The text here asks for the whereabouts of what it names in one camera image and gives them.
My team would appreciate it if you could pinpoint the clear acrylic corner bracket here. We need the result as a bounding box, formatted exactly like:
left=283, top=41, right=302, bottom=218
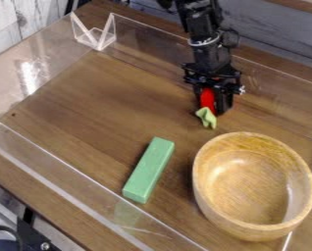
left=70, top=13, right=117, bottom=51

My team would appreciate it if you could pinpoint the long green rectangular block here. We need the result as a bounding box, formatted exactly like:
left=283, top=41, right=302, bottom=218
left=122, top=137, right=175, bottom=204

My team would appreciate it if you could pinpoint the wooden bowl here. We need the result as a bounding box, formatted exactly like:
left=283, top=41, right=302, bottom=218
left=192, top=131, right=312, bottom=241

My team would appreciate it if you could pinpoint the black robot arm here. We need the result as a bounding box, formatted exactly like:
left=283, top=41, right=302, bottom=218
left=156, top=0, right=246, bottom=116

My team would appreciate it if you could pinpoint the clear acrylic tray wall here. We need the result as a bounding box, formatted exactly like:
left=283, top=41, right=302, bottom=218
left=0, top=15, right=312, bottom=251

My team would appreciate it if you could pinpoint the black metal clamp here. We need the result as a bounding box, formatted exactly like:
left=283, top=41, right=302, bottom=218
left=18, top=208, right=62, bottom=251

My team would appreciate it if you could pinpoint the black cable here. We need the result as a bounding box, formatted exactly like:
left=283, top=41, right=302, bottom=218
left=0, top=224, right=27, bottom=251

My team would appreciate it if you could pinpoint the red ball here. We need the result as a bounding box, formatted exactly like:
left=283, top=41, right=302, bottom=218
left=200, top=88, right=217, bottom=114

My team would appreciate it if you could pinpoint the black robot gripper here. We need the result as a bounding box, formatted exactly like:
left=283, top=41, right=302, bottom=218
left=183, top=35, right=246, bottom=116

